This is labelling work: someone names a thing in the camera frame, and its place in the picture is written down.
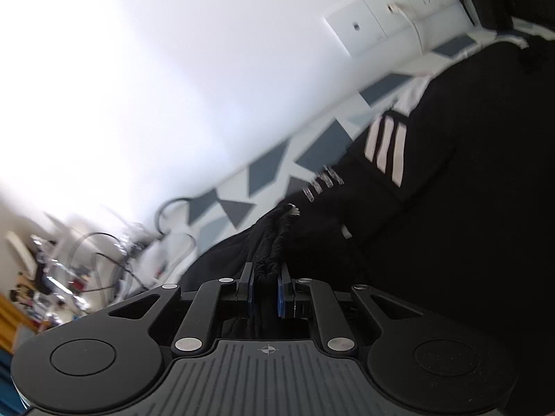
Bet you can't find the black usb cable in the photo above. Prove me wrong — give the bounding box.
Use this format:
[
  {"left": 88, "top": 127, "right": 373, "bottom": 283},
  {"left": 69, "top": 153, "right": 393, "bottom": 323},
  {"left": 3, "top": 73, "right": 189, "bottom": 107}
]
[{"left": 153, "top": 196, "right": 200, "bottom": 278}]

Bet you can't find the black shorts white stripe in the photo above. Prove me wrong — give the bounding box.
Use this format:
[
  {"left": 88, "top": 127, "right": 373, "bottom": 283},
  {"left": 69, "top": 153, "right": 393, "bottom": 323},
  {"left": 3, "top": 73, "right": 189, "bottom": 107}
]
[{"left": 180, "top": 34, "right": 554, "bottom": 415}]

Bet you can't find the white charging cable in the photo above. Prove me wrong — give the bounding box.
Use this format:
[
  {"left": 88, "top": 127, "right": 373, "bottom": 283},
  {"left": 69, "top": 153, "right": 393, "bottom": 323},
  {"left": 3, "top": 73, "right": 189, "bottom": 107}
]
[{"left": 385, "top": 3, "right": 428, "bottom": 55}]

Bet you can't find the geometric patterned bed sheet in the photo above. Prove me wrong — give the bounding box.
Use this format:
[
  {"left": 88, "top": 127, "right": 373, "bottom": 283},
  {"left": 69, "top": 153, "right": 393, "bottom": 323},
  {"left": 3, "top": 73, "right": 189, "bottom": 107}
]
[{"left": 158, "top": 33, "right": 484, "bottom": 273}]

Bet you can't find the white wall socket panel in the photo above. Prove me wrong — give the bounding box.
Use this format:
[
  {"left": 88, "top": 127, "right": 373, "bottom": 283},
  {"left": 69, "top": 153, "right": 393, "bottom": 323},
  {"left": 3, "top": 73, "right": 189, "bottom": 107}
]
[{"left": 325, "top": 0, "right": 457, "bottom": 57}]

